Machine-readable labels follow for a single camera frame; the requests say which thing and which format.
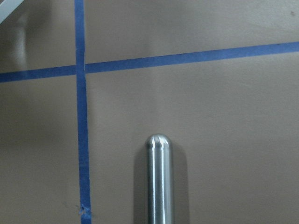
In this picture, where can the steel muddler black tip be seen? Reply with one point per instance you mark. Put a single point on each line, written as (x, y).
(160, 180)

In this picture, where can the white wire cup rack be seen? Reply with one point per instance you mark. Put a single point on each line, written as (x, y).
(7, 7)

